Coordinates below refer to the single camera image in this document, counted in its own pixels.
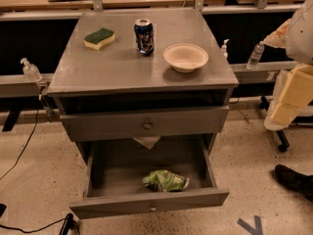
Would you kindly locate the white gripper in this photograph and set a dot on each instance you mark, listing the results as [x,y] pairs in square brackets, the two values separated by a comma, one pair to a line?
[300,38]

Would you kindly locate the green jalapeno chip bag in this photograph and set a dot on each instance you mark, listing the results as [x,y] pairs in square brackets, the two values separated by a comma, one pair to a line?
[165,181]

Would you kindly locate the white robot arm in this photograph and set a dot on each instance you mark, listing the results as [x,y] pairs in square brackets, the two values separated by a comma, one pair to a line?
[296,37]

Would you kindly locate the grey top drawer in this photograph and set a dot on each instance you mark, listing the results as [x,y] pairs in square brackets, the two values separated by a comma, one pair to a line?
[152,123]

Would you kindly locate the white paper under drawer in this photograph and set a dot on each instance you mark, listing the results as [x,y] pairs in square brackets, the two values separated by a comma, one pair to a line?
[148,142]

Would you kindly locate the grey drawer cabinet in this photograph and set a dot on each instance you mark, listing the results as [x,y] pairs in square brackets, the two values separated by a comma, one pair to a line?
[117,78]

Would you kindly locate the grey open middle drawer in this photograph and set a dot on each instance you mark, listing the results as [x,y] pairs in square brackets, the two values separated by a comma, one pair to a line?
[116,168]

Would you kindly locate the clear water bottle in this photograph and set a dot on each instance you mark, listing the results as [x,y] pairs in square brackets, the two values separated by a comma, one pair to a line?
[255,56]

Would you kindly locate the black shoe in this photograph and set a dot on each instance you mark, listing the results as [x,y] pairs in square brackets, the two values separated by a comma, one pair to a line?
[295,181]

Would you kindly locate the small pump bottle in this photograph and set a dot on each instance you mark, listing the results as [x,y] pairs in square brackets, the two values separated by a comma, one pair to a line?
[224,48]

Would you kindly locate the white paper bowl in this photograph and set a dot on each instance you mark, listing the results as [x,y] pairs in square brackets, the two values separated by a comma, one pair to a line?
[185,57]

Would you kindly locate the blue soda can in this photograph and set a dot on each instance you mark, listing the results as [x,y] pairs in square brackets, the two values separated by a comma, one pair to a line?
[144,33]

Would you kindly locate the green yellow sponge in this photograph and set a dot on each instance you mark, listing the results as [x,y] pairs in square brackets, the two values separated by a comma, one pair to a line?
[98,39]

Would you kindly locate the left hand sanitizer bottle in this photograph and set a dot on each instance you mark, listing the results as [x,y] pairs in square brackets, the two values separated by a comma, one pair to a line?
[30,70]

